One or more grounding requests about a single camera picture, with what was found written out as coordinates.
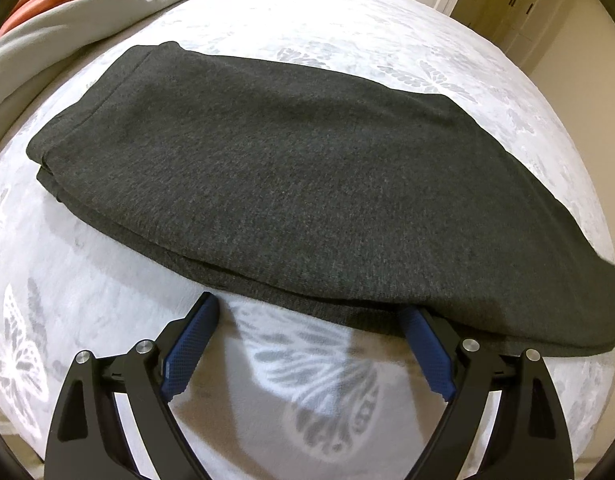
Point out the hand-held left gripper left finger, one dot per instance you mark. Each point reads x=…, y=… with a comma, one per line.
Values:
x=190, y=342

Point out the white butterfly print bed sheet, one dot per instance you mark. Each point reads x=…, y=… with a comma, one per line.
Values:
x=267, y=25

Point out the beige wooden wardrobe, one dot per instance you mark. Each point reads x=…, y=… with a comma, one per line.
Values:
x=527, y=5

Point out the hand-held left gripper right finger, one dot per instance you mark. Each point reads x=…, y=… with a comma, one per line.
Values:
x=430, y=350

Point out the grey duvet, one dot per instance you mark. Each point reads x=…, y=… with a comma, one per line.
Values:
x=62, y=45

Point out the dark grey pants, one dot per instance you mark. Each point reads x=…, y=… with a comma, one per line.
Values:
x=287, y=185

